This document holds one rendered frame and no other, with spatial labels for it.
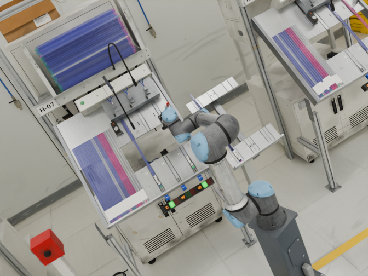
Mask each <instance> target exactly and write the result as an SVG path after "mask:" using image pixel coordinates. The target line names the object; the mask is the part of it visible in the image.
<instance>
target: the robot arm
mask: <svg viewBox="0 0 368 276"><path fill-rule="evenodd" d="M158 119H159V120H160V122H161V123H162V124H163V127H162V130H166V129H168V128H169V130H170V132H171V133H172V135H173V137H174V138H176V139H177V141H178V142H179V143H183V142H185V141H186V140H188V139H189V138H190V137H191V134H190V133H191V132H193V131H195V130H196V129H198V128H199V127H204V128H205V129H203V130H202V131H200V132H198V133H197V134H196V135H194V136H193V137H192V138H191V141H190V143H191V149H192V151H193V153H194V155H195V157H196V158H197V159H198V160H199V161H200V162H201V163H204V164H206V165H208V166H209V168H210V170H211V172H212V174H213V176H214V179H215V181H216V183H217V185H218V187H219V189H220V191H221V193H222V195H223V197H224V199H225V201H224V207H225V209H223V211H222V212H223V214H224V215H225V216H226V218H227V219H228V220H229V222H230V223H231V224H232V225H233V226H234V227H236V228H242V227H243V226H245V225H246V224H247V223H248V222H250V221H251V220H252V219H254V218H255V217H256V221H257V223H258V225H259V227H260V228H262V229H264V230H267V231H273V230H276V229H278V228H280V227H282V226H283V225H284V224H285V222H286V220H287V215H286V212H285V210H284V209H283V208H282V207H281V206H280V205H279V203H278V201H277V198H276V196H275V193H274V189H273V187H272V185H271V184H270V183H269V182H267V181H255V182H253V183H251V184H250V185H249V186H248V192H247V193H246V194H244V193H242V192H241V190H240V188H239V186H238V183H237V181H236V179H235V177H234V175H233V172H232V170H231V167H230V166H229V163H228V161H227V158H226V155H227V150H226V147H227V146H228V145H230V144H231V143H232V142H234V140H235V139H236V138H237V137H238V134H239V129H240V127H239V122H238V120H237V119H236V118H235V117H234V116H232V115H230V114H222V115H217V114H211V113H209V111H208V110H206V109H205V108H203V109H201V110H199V111H198V112H196V113H195V114H193V115H191V116H190V117H188V118H187V119H185V120H184V121H181V120H180V118H179V117H178V115H177V113H176V111H175V109H173V108H171V107H168V108H166V109H165V110H164V111H163V112H161V115H159V116H158Z"/></svg>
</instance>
